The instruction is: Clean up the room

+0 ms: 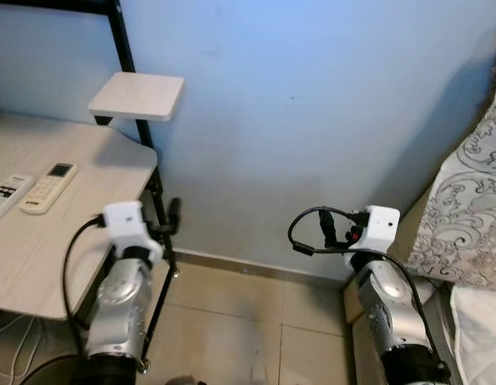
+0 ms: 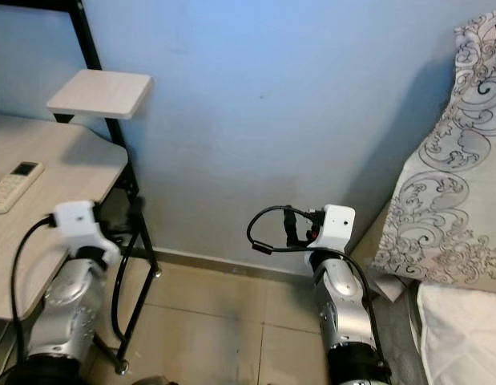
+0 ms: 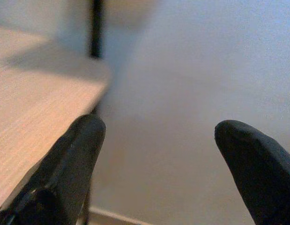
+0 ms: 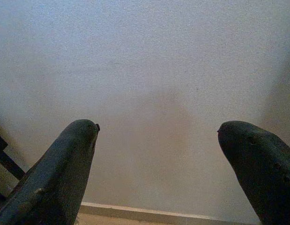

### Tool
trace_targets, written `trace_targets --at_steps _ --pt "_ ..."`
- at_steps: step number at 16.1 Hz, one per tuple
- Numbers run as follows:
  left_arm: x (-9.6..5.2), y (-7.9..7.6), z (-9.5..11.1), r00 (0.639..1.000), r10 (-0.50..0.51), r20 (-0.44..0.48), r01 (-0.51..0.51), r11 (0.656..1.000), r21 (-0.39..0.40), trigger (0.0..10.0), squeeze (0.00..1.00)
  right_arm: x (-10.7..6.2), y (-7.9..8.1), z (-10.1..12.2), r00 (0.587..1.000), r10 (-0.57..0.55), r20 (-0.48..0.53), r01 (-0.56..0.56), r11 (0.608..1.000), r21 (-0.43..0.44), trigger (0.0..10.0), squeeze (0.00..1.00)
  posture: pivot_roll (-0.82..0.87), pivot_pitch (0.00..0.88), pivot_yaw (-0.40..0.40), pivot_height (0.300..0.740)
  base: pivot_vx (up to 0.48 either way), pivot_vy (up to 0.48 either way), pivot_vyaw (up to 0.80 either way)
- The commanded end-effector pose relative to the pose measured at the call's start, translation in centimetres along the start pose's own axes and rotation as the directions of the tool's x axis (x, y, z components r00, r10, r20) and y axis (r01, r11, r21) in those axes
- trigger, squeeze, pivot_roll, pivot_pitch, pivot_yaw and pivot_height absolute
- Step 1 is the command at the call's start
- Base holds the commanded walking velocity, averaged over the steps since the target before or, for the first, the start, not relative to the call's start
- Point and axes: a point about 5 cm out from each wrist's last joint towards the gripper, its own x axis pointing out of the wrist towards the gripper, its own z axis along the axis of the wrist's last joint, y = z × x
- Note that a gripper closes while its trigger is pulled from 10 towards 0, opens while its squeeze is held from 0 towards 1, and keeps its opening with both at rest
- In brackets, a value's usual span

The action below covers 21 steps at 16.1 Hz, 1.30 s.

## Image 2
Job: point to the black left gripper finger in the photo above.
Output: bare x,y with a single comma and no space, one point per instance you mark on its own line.
137,215

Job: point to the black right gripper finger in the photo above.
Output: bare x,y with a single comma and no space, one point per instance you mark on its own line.
291,228

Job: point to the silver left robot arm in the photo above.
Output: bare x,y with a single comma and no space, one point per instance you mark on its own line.
71,305

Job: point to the white remote with display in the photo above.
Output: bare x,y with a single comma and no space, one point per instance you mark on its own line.
17,186

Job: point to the small light wood shelf board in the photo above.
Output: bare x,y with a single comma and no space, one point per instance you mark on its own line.
99,94

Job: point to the grey swirl patterned curtain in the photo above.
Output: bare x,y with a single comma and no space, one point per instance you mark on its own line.
440,200

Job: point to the white quilted mattress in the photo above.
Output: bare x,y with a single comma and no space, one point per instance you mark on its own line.
464,337

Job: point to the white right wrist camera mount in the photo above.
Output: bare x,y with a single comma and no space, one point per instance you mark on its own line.
337,224

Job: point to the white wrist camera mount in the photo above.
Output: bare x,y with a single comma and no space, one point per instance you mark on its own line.
75,220
337,224

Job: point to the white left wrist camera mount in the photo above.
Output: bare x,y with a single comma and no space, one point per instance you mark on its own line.
75,220

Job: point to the light wood desk black frame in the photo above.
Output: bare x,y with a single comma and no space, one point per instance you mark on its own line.
31,257

